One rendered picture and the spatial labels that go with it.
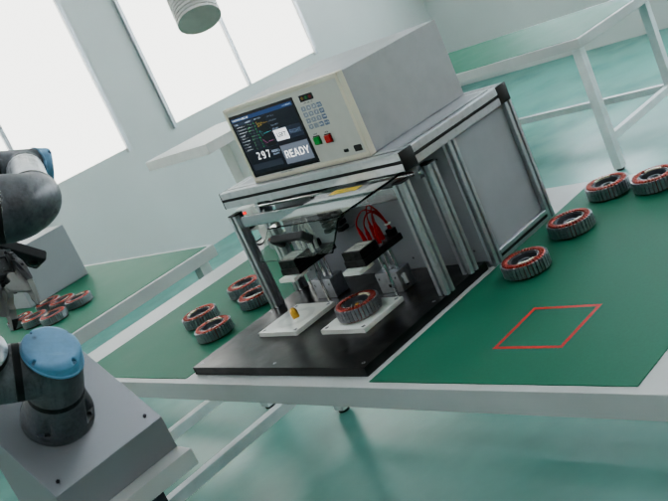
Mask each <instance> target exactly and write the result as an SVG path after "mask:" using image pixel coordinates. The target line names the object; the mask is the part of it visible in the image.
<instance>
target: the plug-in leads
mask: <svg viewBox="0 0 668 501"><path fill-rule="evenodd" d="M368 206H369V207H371V208H370V210H367V207H368ZM372 209H374V210H375V211H372ZM363 211H366V215H365V217H364V220H363V226H364V230H365V234H366V236H367V239H366V237H365V236H364V234H363V232H362V231H361V230H360V229H359V228H358V226H357V221H358V218H359V216H360V214H361V213H362V212H363ZM367 211H369V212H368V213H367ZM370 213H371V219H372V223H373V225H371V223H370V221H369V219H368V214H370ZM373 214H375V215H377V216H378V217H379V218H381V219H382V220H383V221H384V222H385V223H384V225H385V226H387V229H386V230H385V232H386V234H387V236H388V237H392V236H394V235H395V234H397V233H398V232H397V229H396V227H391V226H390V223H391V222H387V221H386V219H385V218H384V217H383V216H382V214H381V213H380V212H379V211H378V210H377V209H375V208H374V207H373V206H371V205H367V206H366V209H365V210H362V211H361V212H360V213H359V214H358V216H357V219H356V229H357V230H358V233H359V235H360V237H361V239H362V240H363V241H371V240H372V237H371V235H370V233H369V232H368V230H367V229H366V227H365V219H366V217H367V221H368V224H369V229H370V231H371V233H372V236H373V238H374V240H376V242H377V243H378V245H382V244H383V241H384V240H385V239H386V238H385V236H384V234H383V233H382V231H381V229H380V227H379V226H378V225H377V223H376V222H375V219H374V216H373Z"/></svg>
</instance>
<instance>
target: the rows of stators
mask: <svg viewBox="0 0 668 501"><path fill-rule="evenodd" d="M631 187H632V190H633V193H634V194H636V195H641V196H642V195H643V196H644V195H648V194H649V195H651V194H655V193H658V192H662V190H663V191H665V190H666V189H668V164H662V165H658V166H657V165H656V166H655V167H654V166H652V167H651V168H648V169H645V170H642V171H641V172H639V173H637V174H636V175H634V176H633V177H632V178H631V180H630V179H629V176H628V174H627V173H625V172H614V173H611V174H608V175H604V176H601V177H598V178H596V179H595V180H592V181H590V183H588V184H587V185H586V186H585V187H584V191H585V194H586V196H587V199H588V200H589V201H590V202H604V201H607V200H611V199H614V197H615V198H617V197H618V196H620V195H623V193H626V192H627V191H628V190H629V189H630V188H631Z"/></svg>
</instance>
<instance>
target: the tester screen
mask: <svg viewBox="0 0 668 501"><path fill-rule="evenodd" d="M231 122H232V125H233V127H234V129H235V131H236V133H237V135H238V137H239V140H240V142H241V144H242V146H243V148H244V150H245V153H246V155H247V157H248V159H249V161H250V164H251V167H252V169H253V171H254V173H255V174H259V173H264V172H268V171H272V170H276V169H280V168H284V167H288V166H292V165H296V164H300V163H304V162H308V161H312V160H316V157H315V158H311V159H307V160H303V161H299V162H295V163H291V164H287V162H286V160H285V158H284V156H283V153H282V151H281V149H280V147H279V146H281V145H284V144H288V143H292V142H295V141H299V140H303V139H306V138H307V137H306V134H305V132H304V130H303V128H302V125H301V123H300V121H299V119H298V116H297V114H296V112H295V110H294V107H293V105H292V103H291V101H288V102H285V103H282V104H279V105H276V106H273V107H270V108H266V109H263V110H260V111H257V112H254V113H251V114H248V115H245V116H242V117H239V118H236V119H233V120H231ZM298 122H299V123H300V125H301V128H302V130H303V132H304V134H302V135H298V136H295V137H291V138H288V139H284V140H281V141H277V140H276V137H275V135H274V133H273V130H275V129H278V128H282V127H285V126H288V125H292V124H295V123H298ZM268 148H269V150H270V152H271V154H272V156H273V157H271V158H268V159H264V160H260V161H258V159H257V157H256V155H255V152H258V151H261V150H265V149H268ZM278 158H282V160H283V162H284V164H280V165H276V166H272V167H269V168H265V169H261V170H257V171H255V170H254V168H253V166H252V165H255V164H259V163H263V162H267V161H271V160H275V159H278Z"/></svg>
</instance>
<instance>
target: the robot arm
mask: <svg viewBox="0 0 668 501"><path fill-rule="evenodd" d="M54 179H55V172H54V163H53V156H52V152H51V150H50V149H49V148H36V147H32V148H30V149H18V150H5V151H0V199H1V200H0V317H6V318H7V320H8V323H9V324H10V326H11V328H12V329H13V330H16V328H17V325H18V321H19V318H18V316H17V313H16V307H15V304H14V293H13V292H27V293H28V294H29V295H30V296H31V299H32V300H33V301H34V302H35V303H36V304H37V305H39V304H40V296H39V293H38V290H37V287H36V284H35V282H34V280H33V276H32V274H31V272H30V270H29V269H28V267H31V268H38V267H39V266H40V265H41V264H42V263H43V262H44V261H45V260H46V257H47V253H46V251H45V250H40V249H36V248H33V247H30V246H26V245H23V244H20V243H17V242H20V241H23V240H25V239H28V238H30V237H32V236H34V235H36V234H38V233H39V232H40V231H42V230H43V229H45V228H46V227H47V226H48V225H49V224H50V223H51V222H52V221H53V220H54V219H55V218H56V216H57V215H58V213H59V211H60V209H61V206H62V193H61V190H60V188H59V185H58V184H57V182H56V181H55V180H54ZM4 232H5V233H4ZM27 266H28V267H27ZM19 402H23V403H22V405H21V407H20V414H19V416H20V424H21V428H22V430H23V432H24V433H25V434H26V435H27V436H28V437H29V438H30V439H31V440H33V441H35V442H37V443H39V444H41V445H46V446H62V445H66V444H70V443H72V442H75V441H77V440H78V439H80V438H82V437H83V436H84V435H85V434H86V433H87V432H88V431H89V430H90V428H91V426H92V424H93V421H94V404H93V400H92V398H91V396H90V394H89V393H88V391H87V390H86V388H85V387H84V354H83V350H82V346H81V343H80V342H79V340H78V339H77V338H76V336H74V335H73V334H71V333H69V332H68V331H67V330H65V329H62V328H59V327H52V326H46V327H40V328H36V329H34V330H32V331H30V333H29V334H26V335H25V336H24V337H23V339H22V341H21V342H18V343H10V344H7V343H6V341H5V340H4V338H3V337H1V336H0V405H7V404H13V403H19Z"/></svg>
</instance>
